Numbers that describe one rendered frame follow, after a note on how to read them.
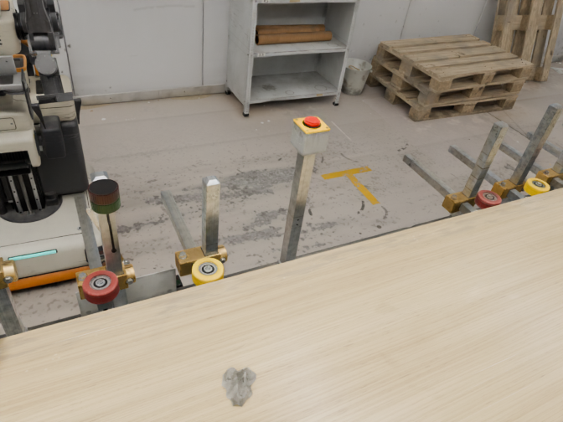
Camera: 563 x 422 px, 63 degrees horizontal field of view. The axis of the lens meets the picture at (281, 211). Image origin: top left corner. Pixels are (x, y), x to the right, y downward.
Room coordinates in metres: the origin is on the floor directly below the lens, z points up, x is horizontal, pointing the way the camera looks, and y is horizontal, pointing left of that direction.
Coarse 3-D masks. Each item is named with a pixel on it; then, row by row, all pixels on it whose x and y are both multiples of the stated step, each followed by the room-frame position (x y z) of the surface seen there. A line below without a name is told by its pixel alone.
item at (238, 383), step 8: (232, 368) 0.52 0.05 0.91; (248, 368) 0.53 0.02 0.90; (224, 376) 0.50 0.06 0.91; (232, 376) 0.50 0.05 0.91; (240, 376) 0.50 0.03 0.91; (248, 376) 0.51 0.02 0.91; (224, 384) 0.49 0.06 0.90; (232, 384) 0.48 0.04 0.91; (240, 384) 0.49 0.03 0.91; (248, 384) 0.49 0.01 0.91; (232, 392) 0.47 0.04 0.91; (240, 392) 0.48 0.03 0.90; (248, 392) 0.47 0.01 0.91; (232, 400) 0.46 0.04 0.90; (240, 400) 0.45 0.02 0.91
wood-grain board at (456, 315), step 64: (320, 256) 0.90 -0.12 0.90; (384, 256) 0.94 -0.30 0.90; (448, 256) 0.98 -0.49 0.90; (512, 256) 1.02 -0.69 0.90; (128, 320) 0.60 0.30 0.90; (192, 320) 0.63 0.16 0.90; (256, 320) 0.66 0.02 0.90; (320, 320) 0.68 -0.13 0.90; (384, 320) 0.71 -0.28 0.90; (448, 320) 0.74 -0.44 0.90; (512, 320) 0.78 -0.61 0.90; (0, 384) 0.42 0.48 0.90; (64, 384) 0.44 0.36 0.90; (128, 384) 0.46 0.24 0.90; (192, 384) 0.48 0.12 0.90; (256, 384) 0.50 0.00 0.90; (320, 384) 0.52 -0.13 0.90; (384, 384) 0.54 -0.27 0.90; (448, 384) 0.57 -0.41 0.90; (512, 384) 0.59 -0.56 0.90
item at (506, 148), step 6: (504, 144) 1.86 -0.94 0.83; (504, 150) 1.84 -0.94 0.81; (510, 150) 1.82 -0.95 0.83; (516, 150) 1.82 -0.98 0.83; (510, 156) 1.81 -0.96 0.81; (516, 156) 1.79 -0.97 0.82; (534, 162) 1.73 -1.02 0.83; (534, 168) 1.70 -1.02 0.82; (540, 168) 1.69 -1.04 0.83; (552, 180) 1.62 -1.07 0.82; (558, 180) 1.62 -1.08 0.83; (558, 186) 1.60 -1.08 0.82
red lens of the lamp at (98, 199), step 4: (96, 180) 0.74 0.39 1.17; (112, 180) 0.75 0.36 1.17; (116, 184) 0.74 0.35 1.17; (88, 188) 0.71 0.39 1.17; (116, 188) 0.73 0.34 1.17; (88, 192) 0.70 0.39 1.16; (116, 192) 0.72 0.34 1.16; (92, 196) 0.70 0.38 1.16; (96, 196) 0.69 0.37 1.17; (100, 196) 0.70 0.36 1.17; (104, 196) 0.70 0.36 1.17; (108, 196) 0.70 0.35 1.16; (112, 196) 0.71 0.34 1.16; (116, 196) 0.72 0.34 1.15; (92, 200) 0.70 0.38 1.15; (96, 200) 0.69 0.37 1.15; (100, 200) 0.70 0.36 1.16; (104, 200) 0.70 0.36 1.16; (108, 200) 0.70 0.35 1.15; (112, 200) 0.71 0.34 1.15; (100, 204) 0.69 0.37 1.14; (104, 204) 0.70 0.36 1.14
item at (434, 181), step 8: (408, 160) 1.63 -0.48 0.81; (416, 160) 1.62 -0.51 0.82; (416, 168) 1.58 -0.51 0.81; (424, 168) 1.57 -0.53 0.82; (424, 176) 1.54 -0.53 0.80; (432, 176) 1.52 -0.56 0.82; (432, 184) 1.49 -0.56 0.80; (440, 184) 1.47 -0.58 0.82; (440, 192) 1.45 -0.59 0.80; (448, 192) 1.43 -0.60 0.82; (464, 208) 1.35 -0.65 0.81; (472, 208) 1.34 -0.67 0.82
